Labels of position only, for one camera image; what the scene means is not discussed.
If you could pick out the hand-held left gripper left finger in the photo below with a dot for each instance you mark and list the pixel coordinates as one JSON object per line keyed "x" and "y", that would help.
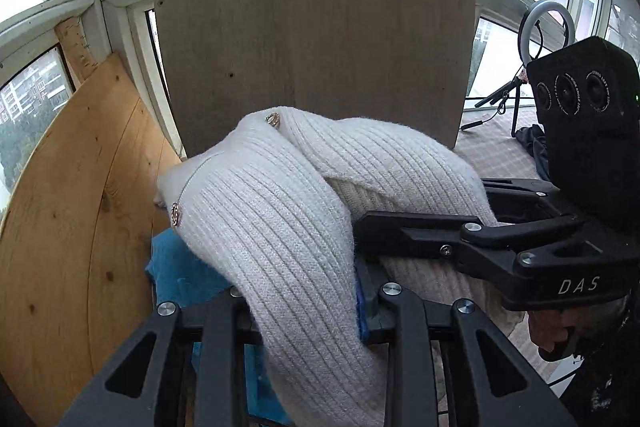
{"x": 220, "y": 332}

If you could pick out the pine wood board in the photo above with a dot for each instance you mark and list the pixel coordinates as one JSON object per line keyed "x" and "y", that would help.
{"x": 75, "y": 207}

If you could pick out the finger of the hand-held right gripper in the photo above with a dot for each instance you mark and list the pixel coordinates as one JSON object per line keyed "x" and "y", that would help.
{"x": 520, "y": 188}
{"x": 415, "y": 234}

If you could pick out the pink plaid cloth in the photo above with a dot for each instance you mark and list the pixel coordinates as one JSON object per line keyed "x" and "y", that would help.
{"x": 500, "y": 152}

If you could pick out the dark grey garment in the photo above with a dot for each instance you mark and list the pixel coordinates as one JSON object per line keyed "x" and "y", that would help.
{"x": 537, "y": 152}

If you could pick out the cream knit sweater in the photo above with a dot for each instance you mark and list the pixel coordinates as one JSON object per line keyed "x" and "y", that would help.
{"x": 280, "y": 217}

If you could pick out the small wood strip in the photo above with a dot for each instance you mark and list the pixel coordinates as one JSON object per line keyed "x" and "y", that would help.
{"x": 75, "y": 47}

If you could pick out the light grey-brown wood board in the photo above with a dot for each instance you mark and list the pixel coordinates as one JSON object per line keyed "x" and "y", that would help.
{"x": 310, "y": 32}

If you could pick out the person's right hand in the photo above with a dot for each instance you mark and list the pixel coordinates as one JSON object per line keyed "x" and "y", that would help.
{"x": 550, "y": 329}

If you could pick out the blue folded jacket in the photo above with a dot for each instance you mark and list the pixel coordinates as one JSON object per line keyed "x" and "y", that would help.
{"x": 185, "y": 267}

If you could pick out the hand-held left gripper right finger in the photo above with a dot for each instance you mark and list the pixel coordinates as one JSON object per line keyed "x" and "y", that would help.
{"x": 361, "y": 312}

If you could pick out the black tripod stand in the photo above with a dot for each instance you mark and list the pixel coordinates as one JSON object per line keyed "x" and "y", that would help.
{"x": 516, "y": 112}

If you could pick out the person's right forearm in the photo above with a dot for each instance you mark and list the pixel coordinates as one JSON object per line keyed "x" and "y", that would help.
{"x": 610, "y": 387}

